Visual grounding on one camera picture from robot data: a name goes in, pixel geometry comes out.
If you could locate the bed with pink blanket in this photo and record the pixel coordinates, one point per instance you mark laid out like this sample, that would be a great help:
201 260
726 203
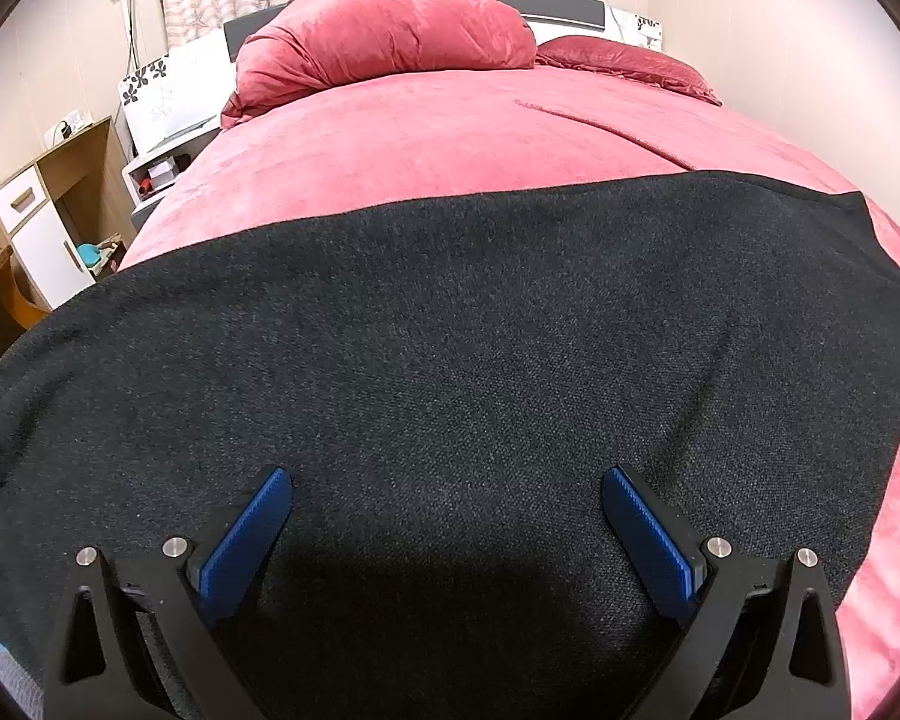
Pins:
420 142

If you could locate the wooden cabinet with white doors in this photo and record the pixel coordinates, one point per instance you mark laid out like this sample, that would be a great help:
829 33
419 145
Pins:
37 240

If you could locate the teal container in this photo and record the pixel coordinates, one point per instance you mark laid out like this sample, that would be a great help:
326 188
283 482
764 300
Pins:
91 255

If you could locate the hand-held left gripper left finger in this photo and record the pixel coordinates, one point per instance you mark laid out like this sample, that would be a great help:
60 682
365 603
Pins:
244 547

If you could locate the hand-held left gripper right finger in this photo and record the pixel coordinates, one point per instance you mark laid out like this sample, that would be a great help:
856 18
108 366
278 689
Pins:
649 547

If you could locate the white and grey nightstand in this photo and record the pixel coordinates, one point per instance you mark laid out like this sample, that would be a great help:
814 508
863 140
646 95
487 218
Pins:
136 165

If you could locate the small white box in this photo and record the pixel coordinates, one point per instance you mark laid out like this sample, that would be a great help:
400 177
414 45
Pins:
162 172

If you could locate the wooden desk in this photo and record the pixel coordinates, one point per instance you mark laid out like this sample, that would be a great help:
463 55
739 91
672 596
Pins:
11 311

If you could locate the black knit garment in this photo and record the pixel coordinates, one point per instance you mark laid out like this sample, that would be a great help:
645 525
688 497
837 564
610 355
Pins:
420 360

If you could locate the large pink pillow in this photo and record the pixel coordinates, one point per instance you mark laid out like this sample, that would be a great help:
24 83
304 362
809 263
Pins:
390 30

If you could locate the grey and white headboard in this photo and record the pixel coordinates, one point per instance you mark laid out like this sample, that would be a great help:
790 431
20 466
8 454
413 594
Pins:
562 11

